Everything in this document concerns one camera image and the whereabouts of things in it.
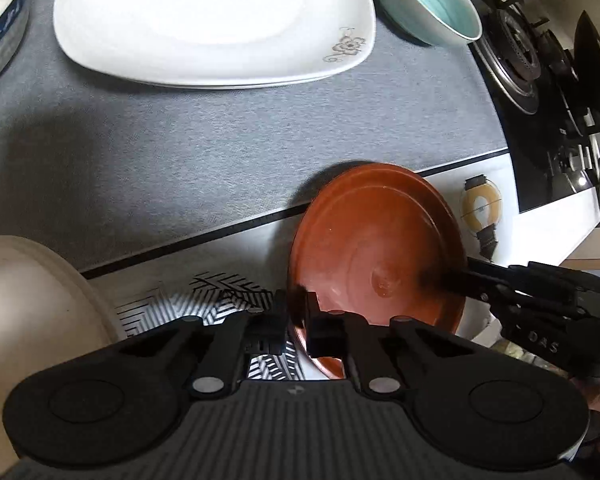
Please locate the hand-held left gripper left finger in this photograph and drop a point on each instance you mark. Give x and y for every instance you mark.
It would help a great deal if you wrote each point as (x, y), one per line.
(279, 317)

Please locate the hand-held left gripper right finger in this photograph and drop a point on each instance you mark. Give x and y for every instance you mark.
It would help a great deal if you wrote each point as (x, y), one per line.
(314, 327)

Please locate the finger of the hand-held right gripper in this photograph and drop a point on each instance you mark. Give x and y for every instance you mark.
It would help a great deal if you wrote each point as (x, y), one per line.
(460, 282)
(495, 266)

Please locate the brown round plate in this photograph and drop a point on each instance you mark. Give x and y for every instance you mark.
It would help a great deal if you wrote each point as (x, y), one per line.
(380, 230)

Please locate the black white striped mat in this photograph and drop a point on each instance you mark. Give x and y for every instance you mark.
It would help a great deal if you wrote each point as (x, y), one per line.
(220, 294)

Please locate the black glass gas stove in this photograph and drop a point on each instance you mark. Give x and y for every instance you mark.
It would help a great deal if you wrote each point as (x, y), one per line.
(535, 165)

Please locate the grey counter mat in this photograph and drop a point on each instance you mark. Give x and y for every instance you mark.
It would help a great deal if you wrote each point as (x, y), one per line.
(180, 160)

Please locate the black wok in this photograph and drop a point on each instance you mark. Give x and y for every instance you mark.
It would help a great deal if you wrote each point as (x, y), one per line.
(592, 70)

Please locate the beige round plate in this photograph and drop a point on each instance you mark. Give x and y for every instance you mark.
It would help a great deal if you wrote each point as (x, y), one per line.
(30, 315)

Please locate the teal ribbed bowl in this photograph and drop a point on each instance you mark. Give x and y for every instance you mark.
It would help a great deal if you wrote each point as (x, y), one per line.
(430, 2)

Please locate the white floral square plate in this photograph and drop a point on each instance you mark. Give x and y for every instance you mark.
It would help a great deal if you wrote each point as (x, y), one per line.
(215, 15)

